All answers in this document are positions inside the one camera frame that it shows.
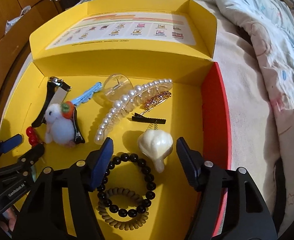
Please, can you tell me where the brown wooden bead bracelet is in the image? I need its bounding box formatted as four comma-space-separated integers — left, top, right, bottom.
25, 126, 41, 147

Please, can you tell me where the black bead bracelet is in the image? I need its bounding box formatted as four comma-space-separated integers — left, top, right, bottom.
96, 152, 157, 218

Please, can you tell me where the white plush bunny clip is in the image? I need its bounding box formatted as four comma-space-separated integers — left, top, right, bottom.
44, 101, 85, 147

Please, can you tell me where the cream shell hair clip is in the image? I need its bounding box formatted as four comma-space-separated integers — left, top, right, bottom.
132, 113, 174, 173

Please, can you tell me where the brown coil hair tie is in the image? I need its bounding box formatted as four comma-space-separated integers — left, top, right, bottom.
96, 186, 150, 231

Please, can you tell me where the light blue hair clip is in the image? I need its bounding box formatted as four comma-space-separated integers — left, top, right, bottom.
71, 82, 102, 107

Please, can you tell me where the pearl hair claw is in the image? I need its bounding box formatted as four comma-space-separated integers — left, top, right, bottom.
94, 79, 173, 145

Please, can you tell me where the clear round hair clip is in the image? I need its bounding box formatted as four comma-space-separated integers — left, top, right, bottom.
102, 74, 133, 102

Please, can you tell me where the gold rhinestone hair clip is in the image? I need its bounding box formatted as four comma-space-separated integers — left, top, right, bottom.
140, 91, 172, 115

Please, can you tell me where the person left hand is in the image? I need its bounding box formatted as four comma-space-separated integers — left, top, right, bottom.
0, 207, 17, 232

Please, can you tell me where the leaf pattern bed sheet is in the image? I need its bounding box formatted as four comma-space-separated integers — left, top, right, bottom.
1, 0, 283, 221

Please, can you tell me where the yellow cardboard box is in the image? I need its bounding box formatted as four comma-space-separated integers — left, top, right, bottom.
0, 0, 231, 239

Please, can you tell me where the white plastic bag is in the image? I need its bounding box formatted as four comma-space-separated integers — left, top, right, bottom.
5, 5, 31, 34

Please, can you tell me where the printed instruction sheet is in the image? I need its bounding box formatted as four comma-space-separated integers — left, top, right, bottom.
47, 12, 196, 49

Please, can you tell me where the floral white quilt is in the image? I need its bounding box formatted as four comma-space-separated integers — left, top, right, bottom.
214, 0, 294, 232

